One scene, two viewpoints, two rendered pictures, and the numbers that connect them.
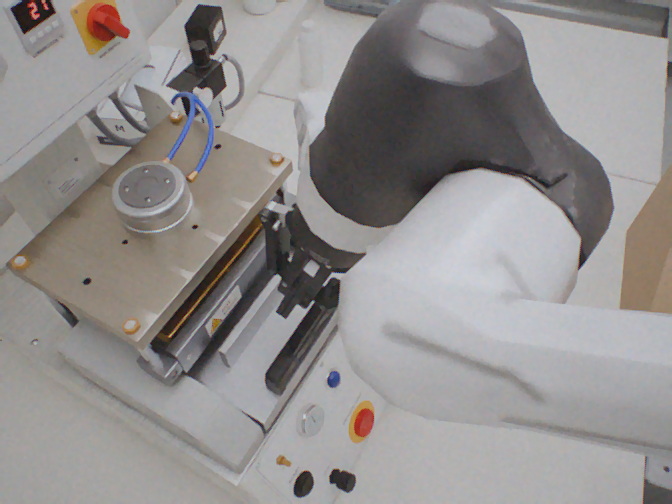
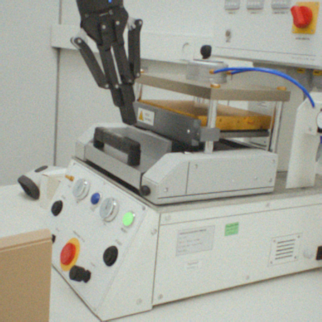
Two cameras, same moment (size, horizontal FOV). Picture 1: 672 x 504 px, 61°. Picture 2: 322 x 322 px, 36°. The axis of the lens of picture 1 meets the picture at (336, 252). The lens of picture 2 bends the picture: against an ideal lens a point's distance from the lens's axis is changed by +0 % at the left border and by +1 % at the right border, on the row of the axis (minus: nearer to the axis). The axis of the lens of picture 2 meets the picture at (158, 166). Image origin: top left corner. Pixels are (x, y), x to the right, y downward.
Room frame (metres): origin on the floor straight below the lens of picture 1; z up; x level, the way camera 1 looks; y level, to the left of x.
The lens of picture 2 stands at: (0.75, -0.72, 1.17)
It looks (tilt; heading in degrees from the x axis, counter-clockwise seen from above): 14 degrees down; 115
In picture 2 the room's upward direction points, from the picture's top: 5 degrees clockwise
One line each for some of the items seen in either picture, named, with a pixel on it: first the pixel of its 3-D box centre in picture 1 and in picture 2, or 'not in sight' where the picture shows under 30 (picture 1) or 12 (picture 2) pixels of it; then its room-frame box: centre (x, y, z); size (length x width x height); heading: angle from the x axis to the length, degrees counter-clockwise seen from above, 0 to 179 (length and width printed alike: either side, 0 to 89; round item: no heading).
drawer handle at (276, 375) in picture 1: (307, 333); (116, 144); (0.31, 0.04, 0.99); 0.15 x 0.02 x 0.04; 148
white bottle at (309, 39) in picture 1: (310, 53); not in sight; (1.08, 0.04, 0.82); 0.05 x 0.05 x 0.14
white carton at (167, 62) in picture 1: (142, 94); not in sight; (0.94, 0.39, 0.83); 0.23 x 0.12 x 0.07; 170
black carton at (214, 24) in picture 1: (206, 29); not in sight; (1.17, 0.28, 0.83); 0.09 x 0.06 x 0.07; 166
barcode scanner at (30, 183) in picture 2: not in sight; (56, 178); (-0.05, 0.34, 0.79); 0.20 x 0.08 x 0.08; 68
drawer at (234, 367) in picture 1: (216, 292); (178, 151); (0.38, 0.15, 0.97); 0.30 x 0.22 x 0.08; 58
